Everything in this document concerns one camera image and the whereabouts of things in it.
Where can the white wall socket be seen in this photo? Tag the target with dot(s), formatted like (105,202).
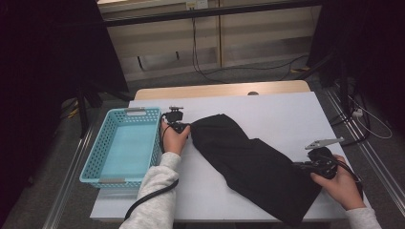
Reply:
(200,4)

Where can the aluminium floor rail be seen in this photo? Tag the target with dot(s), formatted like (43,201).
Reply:
(382,178)
(63,191)

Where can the black shorts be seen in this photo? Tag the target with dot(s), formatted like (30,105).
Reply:
(254,168)

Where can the light blue plastic basket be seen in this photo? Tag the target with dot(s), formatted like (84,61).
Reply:
(127,149)

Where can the white table mat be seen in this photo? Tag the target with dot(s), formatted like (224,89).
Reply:
(270,117)

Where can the white power plug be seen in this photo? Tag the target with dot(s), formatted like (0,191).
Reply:
(357,112)

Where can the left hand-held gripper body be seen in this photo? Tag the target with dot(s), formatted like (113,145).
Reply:
(175,118)

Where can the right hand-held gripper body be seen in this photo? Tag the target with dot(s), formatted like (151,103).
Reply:
(321,162)

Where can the black curtain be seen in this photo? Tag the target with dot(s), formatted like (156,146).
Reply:
(375,31)
(31,63)

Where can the dark round table grommet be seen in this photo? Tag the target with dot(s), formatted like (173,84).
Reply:
(253,93)

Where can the person's left hand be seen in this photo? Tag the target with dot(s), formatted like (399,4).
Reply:
(173,143)

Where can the person's right hand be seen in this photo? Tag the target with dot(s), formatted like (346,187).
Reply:
(345,187)

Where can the black horizontal bar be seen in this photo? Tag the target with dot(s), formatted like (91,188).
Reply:
(203,12)

